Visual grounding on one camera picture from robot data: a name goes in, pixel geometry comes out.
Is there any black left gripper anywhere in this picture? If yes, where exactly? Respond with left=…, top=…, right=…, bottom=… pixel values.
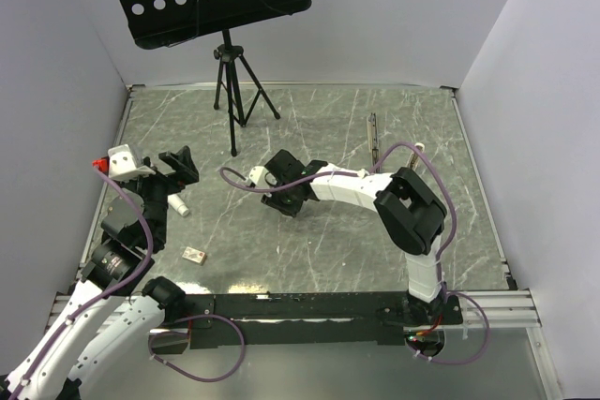
left=104, top=144, right=198, bottom=245

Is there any small staple box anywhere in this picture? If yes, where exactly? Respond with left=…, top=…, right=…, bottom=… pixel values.
left=182, top=246, right=206, bottom=265

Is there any beige stapler top part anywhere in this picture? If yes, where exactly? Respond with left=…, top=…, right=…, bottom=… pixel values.
left=407, top=142, right=425, bottom=170

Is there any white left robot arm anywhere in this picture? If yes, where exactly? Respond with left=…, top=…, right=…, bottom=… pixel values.
left=1, top=145, right=199, bottom=399

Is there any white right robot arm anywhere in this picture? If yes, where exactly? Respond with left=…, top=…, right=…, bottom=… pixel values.
left=249, top=150, right=447, bottom=324

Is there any white cylinder tube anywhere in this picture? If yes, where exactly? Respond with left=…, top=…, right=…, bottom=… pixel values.
left=168, top=194, right=190, bottom=217

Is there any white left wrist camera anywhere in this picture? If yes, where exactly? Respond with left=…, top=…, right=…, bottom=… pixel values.
left=92, top=144, right=156, bottom=182

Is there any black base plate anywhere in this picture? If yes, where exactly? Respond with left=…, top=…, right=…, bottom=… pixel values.
left=158, top=291, right=463, bottom=349

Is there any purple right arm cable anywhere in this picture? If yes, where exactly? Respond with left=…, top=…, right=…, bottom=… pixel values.
left=218, top=141, right=492, bottom=367

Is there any aluminium rail frame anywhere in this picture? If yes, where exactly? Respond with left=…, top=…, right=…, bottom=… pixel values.
left=44, top=83, right=543, bottom=335

